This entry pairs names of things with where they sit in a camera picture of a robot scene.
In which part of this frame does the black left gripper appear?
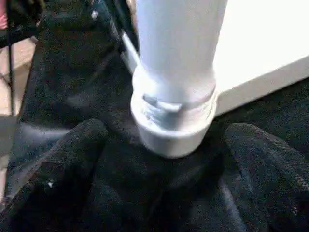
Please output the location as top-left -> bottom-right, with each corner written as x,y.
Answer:
79,0 -> 126,53

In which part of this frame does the white plastic table leg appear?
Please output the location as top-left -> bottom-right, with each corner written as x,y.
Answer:
131,0 -> 228,129

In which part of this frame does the black flat stand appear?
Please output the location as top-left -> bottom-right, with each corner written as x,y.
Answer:
0,24 -> 40,117

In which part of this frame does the black plastic mat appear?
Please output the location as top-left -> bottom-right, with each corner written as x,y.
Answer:
0,0 -> 309,232

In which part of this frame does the white plastic table top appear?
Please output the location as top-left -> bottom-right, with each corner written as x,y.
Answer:
121,0 -> 309,160

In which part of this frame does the pink blurred object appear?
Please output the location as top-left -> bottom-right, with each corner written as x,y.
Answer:
0,0 -> 8,30

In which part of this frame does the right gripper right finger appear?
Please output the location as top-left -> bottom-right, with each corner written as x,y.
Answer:
223,122 -> 309,232

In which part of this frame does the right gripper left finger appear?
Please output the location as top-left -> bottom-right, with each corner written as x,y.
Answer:
0,118 -> 109,232

